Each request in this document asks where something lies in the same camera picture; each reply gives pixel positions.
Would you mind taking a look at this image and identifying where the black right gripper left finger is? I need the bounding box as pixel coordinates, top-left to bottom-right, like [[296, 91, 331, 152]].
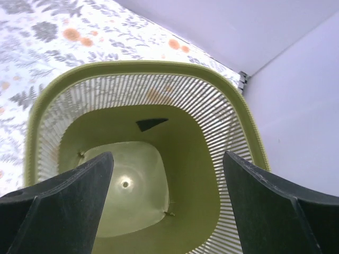
[[1, 152, 114, 254]]

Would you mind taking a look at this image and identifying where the green plastic trash bin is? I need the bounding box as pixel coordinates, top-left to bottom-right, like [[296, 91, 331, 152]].
[[24, 61, 270, 253]]

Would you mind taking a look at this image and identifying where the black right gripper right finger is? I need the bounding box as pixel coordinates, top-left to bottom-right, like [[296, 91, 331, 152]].
[[223, 151, 338, 253]]

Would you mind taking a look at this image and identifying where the floral patterned table mat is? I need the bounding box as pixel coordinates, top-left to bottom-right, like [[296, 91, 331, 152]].
[[1, 1, 240, 195]]

